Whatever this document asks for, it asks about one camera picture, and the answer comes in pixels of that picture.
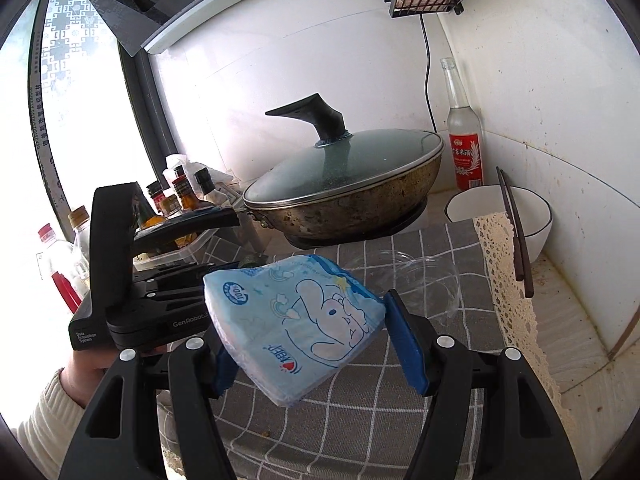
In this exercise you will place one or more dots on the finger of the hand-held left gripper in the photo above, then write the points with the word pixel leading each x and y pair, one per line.
pixel 185 272
pixel 175 296

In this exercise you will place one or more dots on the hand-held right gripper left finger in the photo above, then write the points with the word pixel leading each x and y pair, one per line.
pixel 226 375

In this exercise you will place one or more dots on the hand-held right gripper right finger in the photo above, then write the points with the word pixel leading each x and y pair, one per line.
pixel 407 345

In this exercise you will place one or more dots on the blue printed tissue packet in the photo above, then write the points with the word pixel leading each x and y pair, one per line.
pixel 300 325

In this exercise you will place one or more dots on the person's left forearm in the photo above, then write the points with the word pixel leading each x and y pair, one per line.
pixel 47 415

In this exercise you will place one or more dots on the person's left hand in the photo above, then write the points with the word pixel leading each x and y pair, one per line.
pixel 90 367

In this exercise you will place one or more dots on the clear plastic storage tray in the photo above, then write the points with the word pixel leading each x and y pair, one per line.
pixel 170 255

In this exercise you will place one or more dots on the oil bottle gold cap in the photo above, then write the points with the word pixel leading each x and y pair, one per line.
pixel 80 245

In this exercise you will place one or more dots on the large oil bottle red cap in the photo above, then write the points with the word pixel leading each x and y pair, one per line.
pixel 57 265

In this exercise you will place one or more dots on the clear plastic container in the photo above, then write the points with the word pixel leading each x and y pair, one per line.
pixel 425 285

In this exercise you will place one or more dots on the grey checked lace-trimmed cloth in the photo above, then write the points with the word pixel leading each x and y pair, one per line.
pixel 380 410

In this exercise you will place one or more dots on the white crumpled bag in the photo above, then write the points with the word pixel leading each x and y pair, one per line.
pixel 210 170

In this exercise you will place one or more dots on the dark wooden chopstick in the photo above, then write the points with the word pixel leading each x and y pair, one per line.
pixel 520 240
pixel 512 230

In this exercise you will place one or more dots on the white bowl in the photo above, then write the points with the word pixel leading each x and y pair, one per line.
pixel 530 215

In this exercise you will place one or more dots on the glass wok lid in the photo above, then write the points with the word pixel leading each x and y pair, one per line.
pixel 340 160

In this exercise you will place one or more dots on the clear glass bottle red label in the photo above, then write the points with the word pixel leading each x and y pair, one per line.
pixel 465 150

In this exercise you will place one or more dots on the dark window frame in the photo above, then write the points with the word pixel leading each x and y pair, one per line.
pixel 145 120

